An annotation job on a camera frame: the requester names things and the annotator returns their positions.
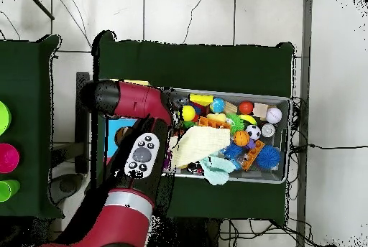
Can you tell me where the orange red ball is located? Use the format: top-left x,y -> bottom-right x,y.
238,101 -> 254,116

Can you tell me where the grey stand foot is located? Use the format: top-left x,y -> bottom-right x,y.
50,173 -> 85,205

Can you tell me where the pink plastic cup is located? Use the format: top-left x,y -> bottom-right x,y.
0,142 -> 21,174

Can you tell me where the cream knitted cloth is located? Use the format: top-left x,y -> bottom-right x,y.
169,126 -> 231,170

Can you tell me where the light blue cloth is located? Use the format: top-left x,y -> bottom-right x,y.
199,155 -> 236,186

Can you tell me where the black pole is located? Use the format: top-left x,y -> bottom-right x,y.
24,0 -> 55,21

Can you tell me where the neon green plastic cup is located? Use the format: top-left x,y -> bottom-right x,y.
0,101 -> 12,136
0,179 -> 22,202

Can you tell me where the dark green table cloth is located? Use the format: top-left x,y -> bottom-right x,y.
0,34 -> 65,220
90,30 -> 295,226

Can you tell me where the small soccer ball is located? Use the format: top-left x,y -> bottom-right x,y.
244,124 -> 262,141

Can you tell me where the yellow smooth ball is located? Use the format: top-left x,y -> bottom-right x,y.
180,105 -> 197,122

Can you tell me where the small orange basketball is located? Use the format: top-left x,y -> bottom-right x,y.
233,129 -> 250,147

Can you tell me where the blue spiky ball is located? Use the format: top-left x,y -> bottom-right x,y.
255,144 -> 281,169

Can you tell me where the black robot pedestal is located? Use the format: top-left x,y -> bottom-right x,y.
169,218 -> 221,247

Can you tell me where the shallow wire mesh bin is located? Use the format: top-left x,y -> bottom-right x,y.
162,86 -> 292,185

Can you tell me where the black upright panel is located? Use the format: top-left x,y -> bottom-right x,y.
75,71 -> 91,174

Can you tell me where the black floor cable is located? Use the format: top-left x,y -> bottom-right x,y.
288,143 -> 368,151

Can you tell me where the green spiky ball with eyes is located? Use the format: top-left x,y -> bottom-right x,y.
226,113 -> 246,134

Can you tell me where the wooden box with three holes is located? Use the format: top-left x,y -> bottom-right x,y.
102,78 -> 152,165

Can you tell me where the small white baseball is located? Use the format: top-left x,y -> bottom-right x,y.
265,106 -> 283,124

